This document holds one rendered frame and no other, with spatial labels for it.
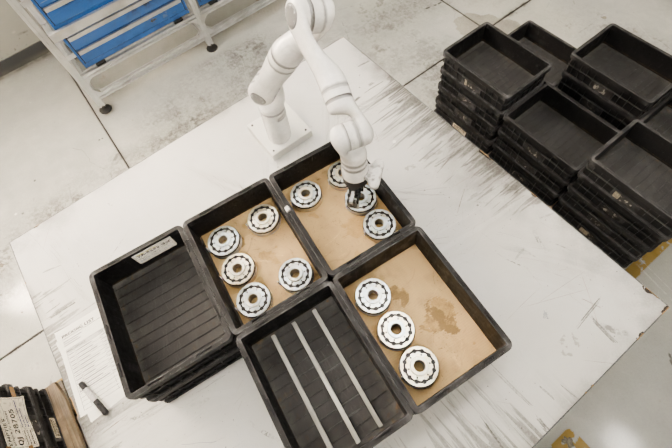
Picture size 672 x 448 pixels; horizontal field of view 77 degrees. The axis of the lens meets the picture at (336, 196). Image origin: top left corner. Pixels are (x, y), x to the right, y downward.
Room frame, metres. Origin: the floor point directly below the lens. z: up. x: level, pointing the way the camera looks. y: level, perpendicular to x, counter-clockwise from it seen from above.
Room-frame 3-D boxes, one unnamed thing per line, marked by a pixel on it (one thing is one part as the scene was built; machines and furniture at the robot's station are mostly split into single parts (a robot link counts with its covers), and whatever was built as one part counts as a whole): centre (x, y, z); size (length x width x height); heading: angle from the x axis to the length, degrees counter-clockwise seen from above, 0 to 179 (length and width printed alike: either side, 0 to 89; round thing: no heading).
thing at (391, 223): (0.55, -0.12, 0.86); 0.10 x 0.10 x 0.01
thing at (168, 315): (0.40, 0.55, 0.87); 0.40 x 0.30 x 0.11; 22
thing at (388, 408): (0.14, 0.12, 0.87); 0.40 x 0.30 x 0.11; 22
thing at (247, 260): (0.49, 0.33, 0.86); 0.10 x 0.10 x 0.01
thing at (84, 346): (0.35, 0.84, 0.70); 0.33 x 0.23 x 0.01; 28
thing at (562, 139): (1.02, -1.04, 0.31); 0.40 x 0.30 x 0.34; 28
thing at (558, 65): (1.57, -1.20, 0.26); 0.40 x 0.30 x 0.23; 28
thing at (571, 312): (0.50, 0.16, 0.35); 1.60 x 1.60 x 0.70; 28
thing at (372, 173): (0.61, -0.08, 1.09); 0.11 x 0.09 x 0.06; 66
